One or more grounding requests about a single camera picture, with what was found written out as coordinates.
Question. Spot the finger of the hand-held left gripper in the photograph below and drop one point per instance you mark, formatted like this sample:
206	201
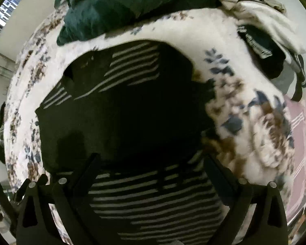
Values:
1	191

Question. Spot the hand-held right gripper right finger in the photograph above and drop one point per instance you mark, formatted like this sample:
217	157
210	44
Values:
214	168

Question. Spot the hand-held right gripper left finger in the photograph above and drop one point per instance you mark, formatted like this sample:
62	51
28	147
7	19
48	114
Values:
90	166

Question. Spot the black striped garment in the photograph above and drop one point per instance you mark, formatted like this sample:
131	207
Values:
130	120

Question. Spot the pink striped sheet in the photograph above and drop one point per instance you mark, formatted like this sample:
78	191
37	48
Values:
303	145

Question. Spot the black garment with white trim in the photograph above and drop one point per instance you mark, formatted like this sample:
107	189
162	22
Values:
267	56

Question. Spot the dark green pillow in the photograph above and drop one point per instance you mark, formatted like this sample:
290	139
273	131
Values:
91	23

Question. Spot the floral blanket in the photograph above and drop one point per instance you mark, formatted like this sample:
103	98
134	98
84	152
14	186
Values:
173	28

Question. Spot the white cloth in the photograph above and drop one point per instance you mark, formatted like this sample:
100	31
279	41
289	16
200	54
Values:
275	23

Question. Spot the barred window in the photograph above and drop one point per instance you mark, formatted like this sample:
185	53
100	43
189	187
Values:
7	7

